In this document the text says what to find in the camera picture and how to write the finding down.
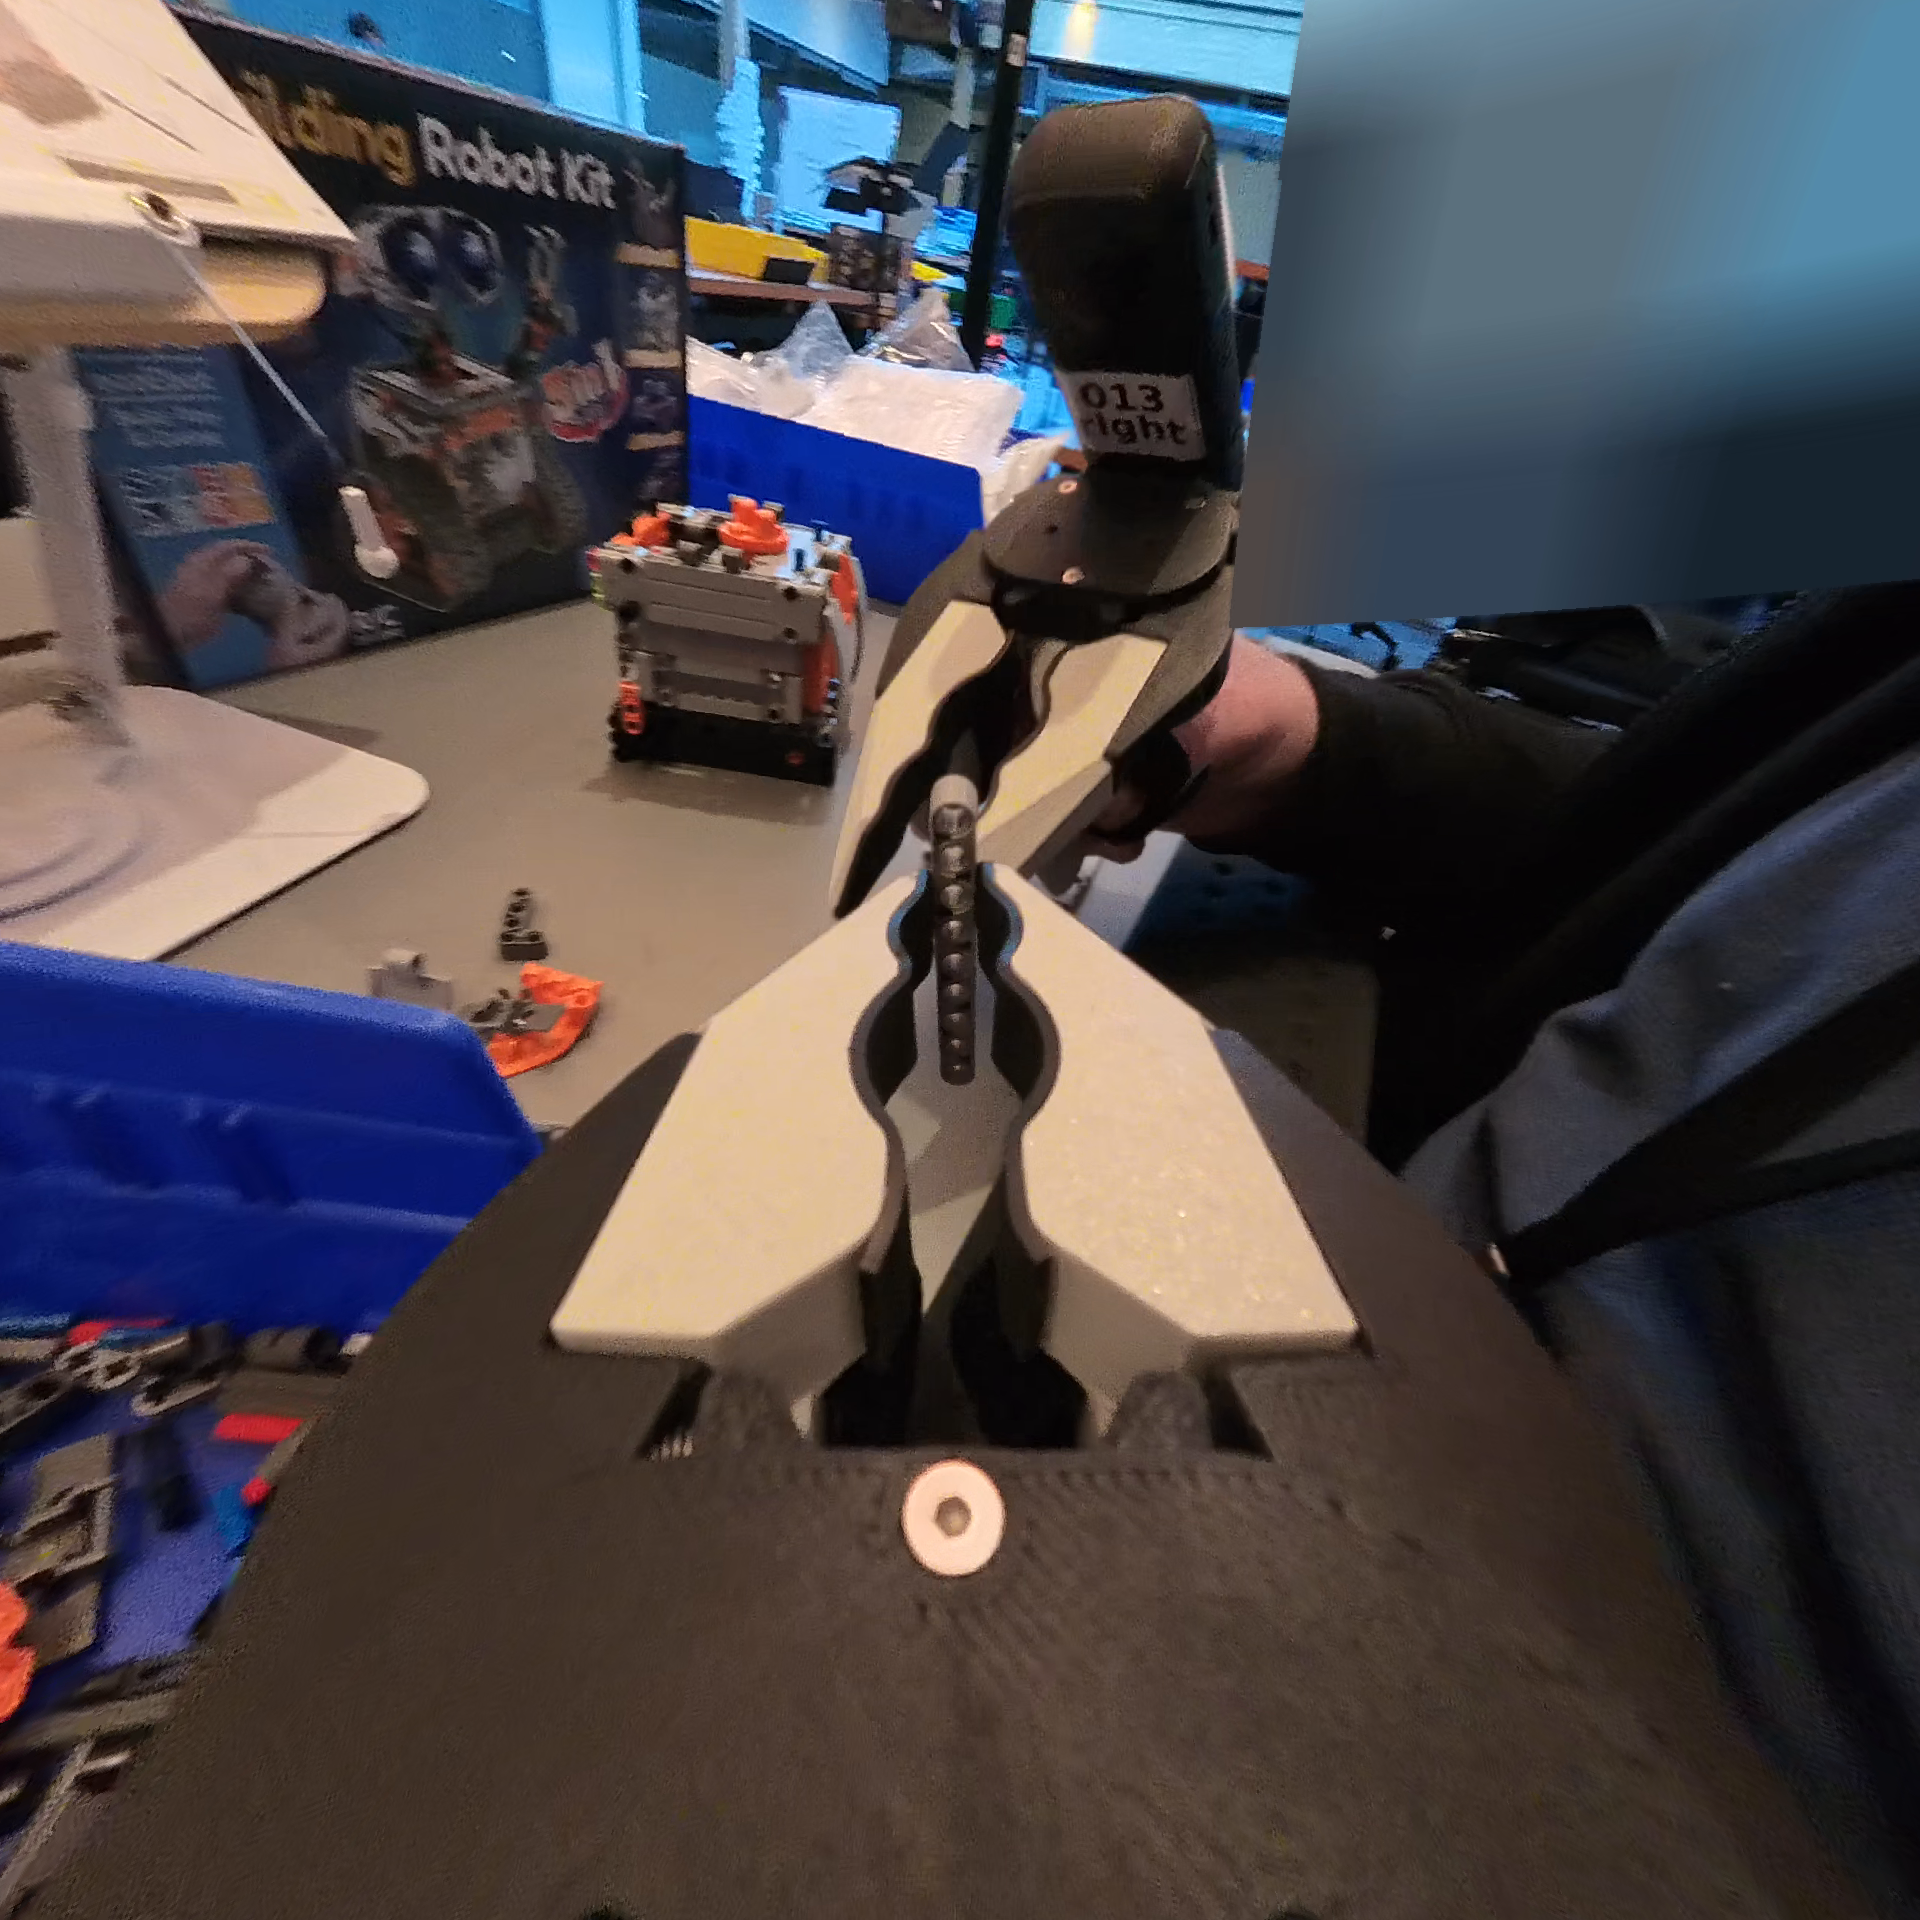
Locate white desk stand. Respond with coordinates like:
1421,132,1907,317
0,0,430,965

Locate pile of toy building parts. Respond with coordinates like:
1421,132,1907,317
0,1315,367,1837

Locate long grey toy beam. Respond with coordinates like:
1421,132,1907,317
925,776,986,1085

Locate orange pointed toy panel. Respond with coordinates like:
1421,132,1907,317
485,969,600,1082

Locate blue plastic bin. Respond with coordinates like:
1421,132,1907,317
0,941,543,1859

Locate black strap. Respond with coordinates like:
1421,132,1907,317
1499,1122,1920,1297

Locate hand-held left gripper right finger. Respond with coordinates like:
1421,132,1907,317
972,871,1366,1430

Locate thin cable with white clip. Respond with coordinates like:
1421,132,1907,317
143,194,399,581

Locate dark printed toy box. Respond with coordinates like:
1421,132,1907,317
79,21,693,694

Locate person's right forearm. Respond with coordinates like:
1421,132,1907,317
1290,666,1659,965

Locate yellow plastic bin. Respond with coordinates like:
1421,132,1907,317
683,215,829,290

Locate clear plastic bags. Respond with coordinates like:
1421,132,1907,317
702,290,1067,500

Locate blue storage crate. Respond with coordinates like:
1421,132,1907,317
683,394,991,610

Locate person's right hand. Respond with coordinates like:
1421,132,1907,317
1081,647,1330,871

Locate grey toy building model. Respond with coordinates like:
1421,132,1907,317
583,499,867,792

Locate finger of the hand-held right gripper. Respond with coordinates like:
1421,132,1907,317
972,629,1188,903
829,599,1043,920

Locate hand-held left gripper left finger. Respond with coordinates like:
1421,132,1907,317
552,876,932,1430

